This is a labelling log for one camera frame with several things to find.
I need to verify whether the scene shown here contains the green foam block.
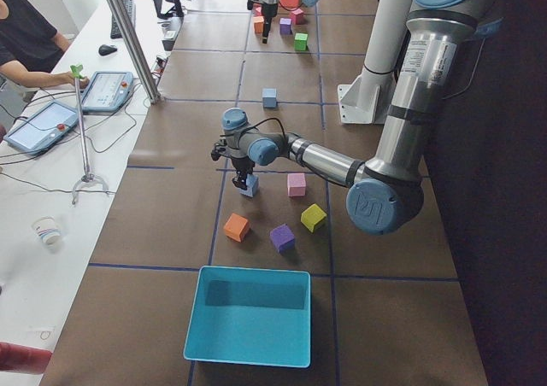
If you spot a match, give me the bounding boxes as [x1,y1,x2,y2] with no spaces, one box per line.
[293,32,309,52]

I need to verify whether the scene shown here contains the teach pendant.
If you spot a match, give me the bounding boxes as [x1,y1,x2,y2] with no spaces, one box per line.
[4,101,78,155]
[81,71,133,115]

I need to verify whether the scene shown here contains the light blue block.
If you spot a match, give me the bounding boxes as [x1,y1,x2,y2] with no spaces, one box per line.
[262,88,278,108]
[238,174,259,198]

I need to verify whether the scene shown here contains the black keyboard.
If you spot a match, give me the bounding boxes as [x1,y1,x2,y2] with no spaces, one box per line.
[109,0,137,40]

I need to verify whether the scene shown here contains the aluminium frame post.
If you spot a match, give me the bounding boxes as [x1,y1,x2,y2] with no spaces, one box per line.
[106,0,161,105]

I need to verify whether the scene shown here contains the purple foam block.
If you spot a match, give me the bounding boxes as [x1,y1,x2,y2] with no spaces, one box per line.
[279,18,292,36]
[269,224,296,253]

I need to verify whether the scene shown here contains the purple foam block right side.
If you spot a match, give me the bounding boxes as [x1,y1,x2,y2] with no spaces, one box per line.
[279,18,292,36]

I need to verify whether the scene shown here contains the metal reacher grabber tool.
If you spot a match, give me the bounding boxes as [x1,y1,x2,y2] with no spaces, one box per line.
[70,64,109,205]

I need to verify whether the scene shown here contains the red foam block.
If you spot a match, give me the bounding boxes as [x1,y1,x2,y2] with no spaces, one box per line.
[290,8,305,26]

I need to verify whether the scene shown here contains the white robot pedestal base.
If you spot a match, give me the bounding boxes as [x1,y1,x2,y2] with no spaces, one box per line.
[338,0,412,125]

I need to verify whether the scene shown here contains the orange foam block left side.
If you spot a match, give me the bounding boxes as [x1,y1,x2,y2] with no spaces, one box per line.
[223,213,250,243]

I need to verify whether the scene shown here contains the pink foam block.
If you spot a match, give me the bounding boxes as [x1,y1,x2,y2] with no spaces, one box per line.
[287,173,307,197]

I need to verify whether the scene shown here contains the teal plastic bin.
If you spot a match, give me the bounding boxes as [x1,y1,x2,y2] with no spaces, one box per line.
[183,266,311,368]

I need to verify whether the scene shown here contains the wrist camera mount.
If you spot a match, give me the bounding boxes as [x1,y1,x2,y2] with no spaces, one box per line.
[247,0,262,10]
[210,139,231,161]

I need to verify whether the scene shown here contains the yellow foam block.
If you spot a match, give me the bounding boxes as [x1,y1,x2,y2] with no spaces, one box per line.
[300,203,327,233]

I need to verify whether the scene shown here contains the near teach pendant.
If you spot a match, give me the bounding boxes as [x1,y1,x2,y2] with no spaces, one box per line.
[4,101,78,155]

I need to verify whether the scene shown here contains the far teach pendant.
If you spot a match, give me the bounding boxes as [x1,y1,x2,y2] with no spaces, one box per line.
[81,71,133,115]

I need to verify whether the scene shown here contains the seated person black shirt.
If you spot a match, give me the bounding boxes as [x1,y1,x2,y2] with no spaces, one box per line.
[1,0,77,89]

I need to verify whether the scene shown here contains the black computer mouse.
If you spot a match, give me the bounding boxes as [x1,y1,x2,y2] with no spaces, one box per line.
[97,44,118,56]

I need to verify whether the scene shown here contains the red object at edge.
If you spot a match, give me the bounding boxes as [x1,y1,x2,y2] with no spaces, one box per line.
[1,342,52,375]

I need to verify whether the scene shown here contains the purple foam block left side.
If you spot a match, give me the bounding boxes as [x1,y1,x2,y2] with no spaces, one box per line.
[269,224,296,253]

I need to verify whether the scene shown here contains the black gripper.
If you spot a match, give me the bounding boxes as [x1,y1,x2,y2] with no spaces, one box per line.
[231,156,255,190]
[262,3,276,44]

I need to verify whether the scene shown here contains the paper cup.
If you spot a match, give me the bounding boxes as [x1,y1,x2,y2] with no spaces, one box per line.
[32,216,62,251]

